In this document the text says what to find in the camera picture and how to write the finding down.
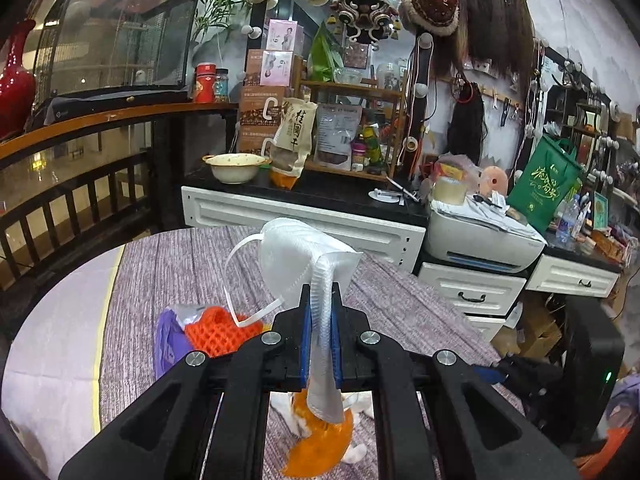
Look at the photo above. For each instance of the purple plastic wrapper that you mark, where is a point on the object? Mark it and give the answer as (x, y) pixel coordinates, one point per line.
(170, 343)

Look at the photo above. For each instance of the orange foam fruit net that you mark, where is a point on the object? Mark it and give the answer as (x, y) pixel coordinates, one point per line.
(216, 334)

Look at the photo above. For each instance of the orange fruit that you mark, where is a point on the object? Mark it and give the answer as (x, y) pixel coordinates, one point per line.
(323, 448)

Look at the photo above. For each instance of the glass display case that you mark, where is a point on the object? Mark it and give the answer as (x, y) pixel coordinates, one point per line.
(95, 45)

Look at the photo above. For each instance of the cream enamel bowl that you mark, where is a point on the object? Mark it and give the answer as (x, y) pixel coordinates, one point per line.
(236, 168)

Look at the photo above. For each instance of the plastic water bottle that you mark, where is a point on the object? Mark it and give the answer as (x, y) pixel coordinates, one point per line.
(568, 220)

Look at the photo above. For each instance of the beige paper snack bag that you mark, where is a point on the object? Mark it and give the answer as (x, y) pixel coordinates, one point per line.
(292, 142)

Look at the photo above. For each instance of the white printer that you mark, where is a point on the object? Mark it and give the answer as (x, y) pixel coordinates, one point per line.
(480, 235)

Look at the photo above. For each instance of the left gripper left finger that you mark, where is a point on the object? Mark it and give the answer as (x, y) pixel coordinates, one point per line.
(205, 418)

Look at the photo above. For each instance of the red fur-trimmed hat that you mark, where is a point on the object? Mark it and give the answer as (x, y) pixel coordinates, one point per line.
(438, 17)

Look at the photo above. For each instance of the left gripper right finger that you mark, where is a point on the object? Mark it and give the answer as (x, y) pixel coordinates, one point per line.
(436, 416)

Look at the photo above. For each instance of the white face mask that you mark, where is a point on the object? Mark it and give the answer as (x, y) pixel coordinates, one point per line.
(292, 255)

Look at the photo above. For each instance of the grey foil snack pouch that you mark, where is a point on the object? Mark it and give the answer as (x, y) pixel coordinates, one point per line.
(337, 126)

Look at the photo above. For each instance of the wooden railing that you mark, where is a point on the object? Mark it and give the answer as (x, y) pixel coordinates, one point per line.
(75, 220)

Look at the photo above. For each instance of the white cabinet drawer with handle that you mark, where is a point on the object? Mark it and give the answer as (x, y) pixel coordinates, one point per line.
(473, 292)

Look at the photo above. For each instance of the green shopping bag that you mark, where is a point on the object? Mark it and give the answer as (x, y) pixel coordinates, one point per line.
(550, 174)

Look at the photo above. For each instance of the red tin can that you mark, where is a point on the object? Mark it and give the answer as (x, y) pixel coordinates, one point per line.
(204, 83)

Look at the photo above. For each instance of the red ceramic vase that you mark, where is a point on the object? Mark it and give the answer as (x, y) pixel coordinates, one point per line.
(18, 85)

